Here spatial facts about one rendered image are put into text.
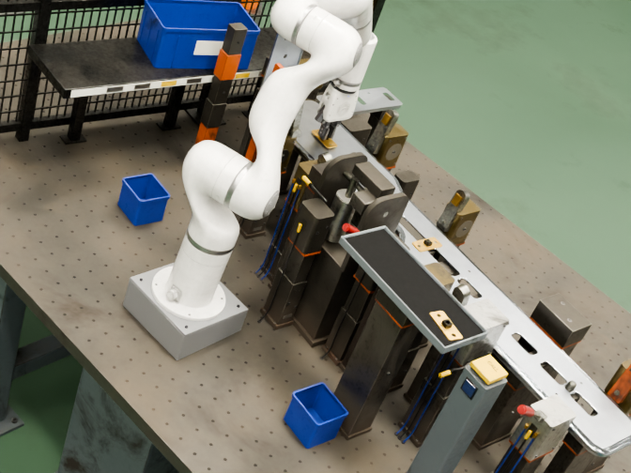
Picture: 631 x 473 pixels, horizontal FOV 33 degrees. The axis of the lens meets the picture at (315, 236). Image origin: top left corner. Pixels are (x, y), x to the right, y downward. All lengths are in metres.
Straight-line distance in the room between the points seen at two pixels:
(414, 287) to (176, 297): 0.61
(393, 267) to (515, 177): 2.98
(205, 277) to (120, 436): 0.54
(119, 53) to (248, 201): 0.83
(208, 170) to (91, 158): 0.83
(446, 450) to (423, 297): 0.33
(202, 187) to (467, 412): 0.78
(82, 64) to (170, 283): 0.70
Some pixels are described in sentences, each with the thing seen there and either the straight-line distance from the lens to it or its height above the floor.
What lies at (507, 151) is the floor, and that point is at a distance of 5.48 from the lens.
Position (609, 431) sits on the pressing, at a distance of 2.52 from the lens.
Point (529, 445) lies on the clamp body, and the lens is 2.39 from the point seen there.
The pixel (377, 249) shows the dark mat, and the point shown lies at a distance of 2.38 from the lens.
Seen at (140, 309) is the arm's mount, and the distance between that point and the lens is 2.65.
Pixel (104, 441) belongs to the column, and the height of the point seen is 0.30.
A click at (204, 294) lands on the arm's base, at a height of 0.85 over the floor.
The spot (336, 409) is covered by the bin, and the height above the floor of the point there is 0.77.
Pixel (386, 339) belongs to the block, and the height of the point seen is 1.02.
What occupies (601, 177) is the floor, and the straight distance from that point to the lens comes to 5.67.
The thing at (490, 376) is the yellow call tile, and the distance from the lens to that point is 2.21.
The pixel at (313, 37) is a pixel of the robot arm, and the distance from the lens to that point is 2.37.
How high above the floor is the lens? 2.54
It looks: 36 degrees down
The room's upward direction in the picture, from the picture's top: 21 degrees clockwise
